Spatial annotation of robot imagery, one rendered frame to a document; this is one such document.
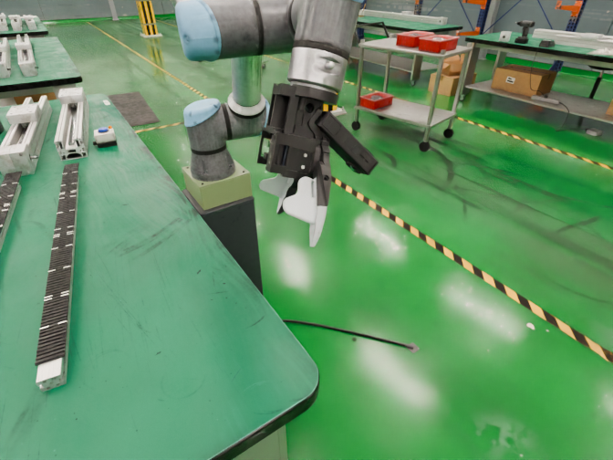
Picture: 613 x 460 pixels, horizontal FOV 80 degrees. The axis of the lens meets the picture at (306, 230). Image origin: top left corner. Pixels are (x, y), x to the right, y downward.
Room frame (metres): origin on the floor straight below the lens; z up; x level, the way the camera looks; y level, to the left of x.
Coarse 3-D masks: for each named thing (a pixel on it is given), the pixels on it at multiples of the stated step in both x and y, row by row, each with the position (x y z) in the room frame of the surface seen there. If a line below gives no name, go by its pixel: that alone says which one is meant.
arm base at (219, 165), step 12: (192, 156) 1.10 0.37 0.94; (204, 156) 1.08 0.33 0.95; (216, 156) 1.09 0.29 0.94; (228, 156) 1.13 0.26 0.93; (192, 168) 1.09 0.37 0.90; (204, 168) 1.08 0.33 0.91; (216, 168) 1.08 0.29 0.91; (228, 168) 1.10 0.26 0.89; (204, 180) 1.06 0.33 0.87; (216, 180) 1.07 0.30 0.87
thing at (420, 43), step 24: (384, 24) 4.36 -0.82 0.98; (360, 48) 3.92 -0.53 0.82; (384, 48) 3.72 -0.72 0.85; (408, 48) 3.62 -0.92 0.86; (432, 48) 3.43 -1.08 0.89; (456, 48) 3.62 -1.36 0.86; (360, 72) 3.91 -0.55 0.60; (360, 96) 3.93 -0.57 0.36; (384, 96) 4.05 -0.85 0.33; (432, 96) 3.34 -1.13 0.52; (456, 96) 3.69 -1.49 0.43; (408, 120) 3.47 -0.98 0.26; (432, 120) 3.44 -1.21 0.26
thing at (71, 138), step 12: (72, 108) 1.99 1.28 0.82; (84, 108) 1.94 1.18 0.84; (60, 120) 1.67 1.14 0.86; (72, 120) 1.75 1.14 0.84; (84, 120) 1.74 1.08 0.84; (60, 132) 1.52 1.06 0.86; (72, 132) 1.59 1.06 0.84; (84, 132) 1.60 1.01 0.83; (60, 144) 1.45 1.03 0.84; (72, 144) 1.47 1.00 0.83; (84, 144) 1.47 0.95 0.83; (60, 156) 1.41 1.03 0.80; (72, 156) 1.45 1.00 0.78; (84, 156) 1.45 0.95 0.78
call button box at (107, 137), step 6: (96, 132) 1.58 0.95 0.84; (102, 132) 1.58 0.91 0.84; (108, 132) 1.58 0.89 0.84; (96, 138) 1.55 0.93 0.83; (102, 138) 1.56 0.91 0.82; (108, 138) 1.57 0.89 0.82; (114, 138) 1.58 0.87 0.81; (96, 144) 1.57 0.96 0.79; (102, 144) 1.56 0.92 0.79; (108, 144) 1.57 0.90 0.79; (114, 144) 1.58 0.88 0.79
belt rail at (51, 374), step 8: (72, 256) 0.77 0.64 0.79; (72, 264) 0.74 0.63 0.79; (72, 272) 0.71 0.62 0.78; (72, 280) 0.68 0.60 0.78; (56, 360) 0.43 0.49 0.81; (64, 360) 0.44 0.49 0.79; (40, 368) 0.41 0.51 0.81; (48, 368) 0.41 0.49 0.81; (56, 368) 0.41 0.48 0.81; (64, 368) 0.42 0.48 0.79; (40, 376) 0.40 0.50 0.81; (48, 376) 0.40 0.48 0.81; (56, 376) 0.40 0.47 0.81; (64, 376) 0.41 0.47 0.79; (40, 384) 0.38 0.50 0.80; (48, 384) 0.39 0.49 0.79; (56, 384) 0.39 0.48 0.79
